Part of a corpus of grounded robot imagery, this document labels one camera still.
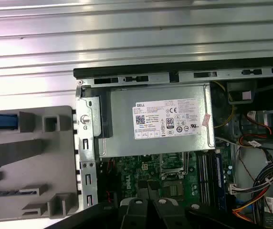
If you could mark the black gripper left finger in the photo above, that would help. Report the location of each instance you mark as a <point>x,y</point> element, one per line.
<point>131,214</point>

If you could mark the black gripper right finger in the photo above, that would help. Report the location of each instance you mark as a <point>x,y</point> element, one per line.
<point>172,214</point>

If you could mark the hard disk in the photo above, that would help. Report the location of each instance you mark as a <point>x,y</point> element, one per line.
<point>0,121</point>

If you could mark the metal socket cover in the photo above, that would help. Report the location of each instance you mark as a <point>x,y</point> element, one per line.
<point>172,174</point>

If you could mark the green motherboard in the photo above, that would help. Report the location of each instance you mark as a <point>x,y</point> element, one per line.
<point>131,171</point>

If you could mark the locking lever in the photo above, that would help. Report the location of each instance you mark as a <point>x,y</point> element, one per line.
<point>188,162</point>

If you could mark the installed RAM stick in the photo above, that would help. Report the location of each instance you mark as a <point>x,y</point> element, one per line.
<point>219,179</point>

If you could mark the grey power supply unit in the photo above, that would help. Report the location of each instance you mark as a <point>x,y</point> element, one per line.
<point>119,124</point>

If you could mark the grey parts rack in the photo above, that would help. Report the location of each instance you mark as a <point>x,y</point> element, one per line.
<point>31,155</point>

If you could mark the loose RAM stick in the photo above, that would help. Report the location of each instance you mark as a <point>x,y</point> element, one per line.
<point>0,192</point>

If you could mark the black open PC case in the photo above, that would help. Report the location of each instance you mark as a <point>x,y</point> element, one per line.
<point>150,75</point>

